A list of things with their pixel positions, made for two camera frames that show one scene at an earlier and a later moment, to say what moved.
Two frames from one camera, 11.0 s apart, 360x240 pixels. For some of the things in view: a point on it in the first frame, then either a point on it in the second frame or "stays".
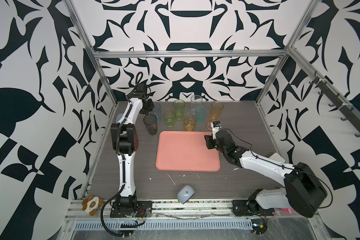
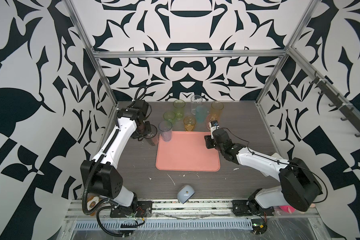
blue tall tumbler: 156,111 -> 165,128
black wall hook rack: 348,113 stays
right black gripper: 209,141 stays
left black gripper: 150,101 -> 147,130
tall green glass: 178,106 stays
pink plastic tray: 182,151 stays
